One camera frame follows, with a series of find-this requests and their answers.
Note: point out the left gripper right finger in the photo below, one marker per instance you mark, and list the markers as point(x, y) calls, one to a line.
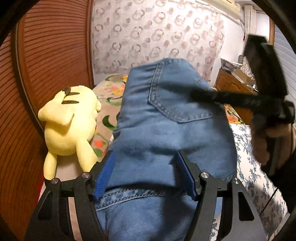
point(239, 217)

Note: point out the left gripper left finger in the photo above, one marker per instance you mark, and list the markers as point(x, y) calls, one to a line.
point(51, 217)

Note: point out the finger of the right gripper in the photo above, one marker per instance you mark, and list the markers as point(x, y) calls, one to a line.
point(224, 97)

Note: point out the blue denim jeans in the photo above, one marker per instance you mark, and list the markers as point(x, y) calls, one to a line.
point(145, 198)

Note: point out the person's right hand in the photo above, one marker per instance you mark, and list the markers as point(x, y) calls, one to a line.
point(259, 142)

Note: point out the long wooden sideboard cabinet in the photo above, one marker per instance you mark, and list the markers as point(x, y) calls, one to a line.
point(227, 82)

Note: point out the open cardboard box on sideboard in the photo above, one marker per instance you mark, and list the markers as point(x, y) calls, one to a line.
point(243, 77)

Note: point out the grey window shutter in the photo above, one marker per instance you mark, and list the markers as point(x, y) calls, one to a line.
point(286, 57)

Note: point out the blue floral white quilt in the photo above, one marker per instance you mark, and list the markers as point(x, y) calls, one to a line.
point(268, 201)

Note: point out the yellow plush toy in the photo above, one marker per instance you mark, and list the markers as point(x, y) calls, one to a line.
point(70, 124)

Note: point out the floral beige bed blanket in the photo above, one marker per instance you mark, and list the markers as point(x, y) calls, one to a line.
point(109, 93)

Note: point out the patterned lace curtain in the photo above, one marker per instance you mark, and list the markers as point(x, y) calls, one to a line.
point(126, 34)

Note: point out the brown louvered wardrobe door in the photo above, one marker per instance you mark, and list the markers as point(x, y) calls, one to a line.
point(45, 46)

